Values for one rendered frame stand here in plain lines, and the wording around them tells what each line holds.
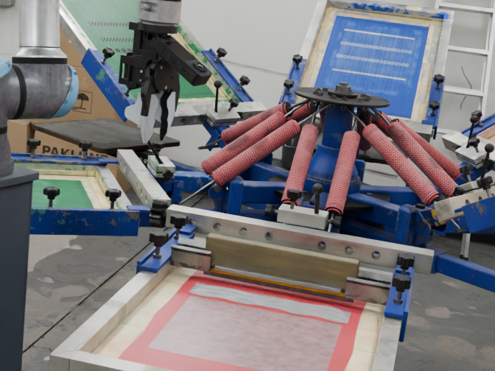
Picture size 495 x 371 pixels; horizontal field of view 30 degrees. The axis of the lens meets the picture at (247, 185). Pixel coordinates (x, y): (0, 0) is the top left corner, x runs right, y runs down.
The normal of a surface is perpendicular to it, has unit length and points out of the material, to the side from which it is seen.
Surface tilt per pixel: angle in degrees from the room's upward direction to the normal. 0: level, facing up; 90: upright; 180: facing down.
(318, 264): 90
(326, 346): 0
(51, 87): 79
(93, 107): 91
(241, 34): 90
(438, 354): 0
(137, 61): 90
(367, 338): 0
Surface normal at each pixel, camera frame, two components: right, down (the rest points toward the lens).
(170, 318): 0.11, -0.96
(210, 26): -0.22, 0.22
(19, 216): 0.85, 0.22
